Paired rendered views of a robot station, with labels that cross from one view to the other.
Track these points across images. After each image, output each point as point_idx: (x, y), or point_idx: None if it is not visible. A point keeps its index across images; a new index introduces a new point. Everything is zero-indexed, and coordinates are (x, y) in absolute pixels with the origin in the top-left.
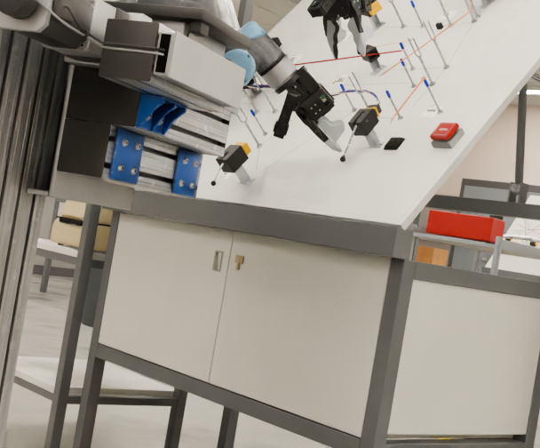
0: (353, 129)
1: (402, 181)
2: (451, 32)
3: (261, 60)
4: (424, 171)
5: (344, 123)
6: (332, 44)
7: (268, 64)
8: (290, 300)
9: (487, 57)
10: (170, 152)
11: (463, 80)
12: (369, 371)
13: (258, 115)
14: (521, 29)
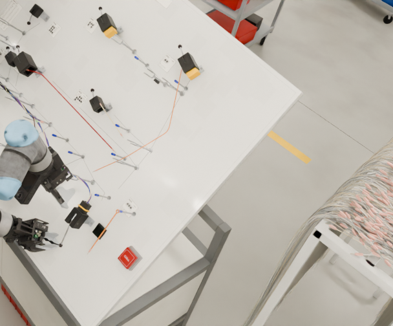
0: (68, 227)
1: (97, 284)
2: (163, 96)
3: None
4: (110, 282)
5: (57, 234)
6: (44, 188)
7: None
8: (37, 289)
9: (178, 162)
10: None
11: (156, 181)
12: None
13: (21, 100)
14: (209, 141)
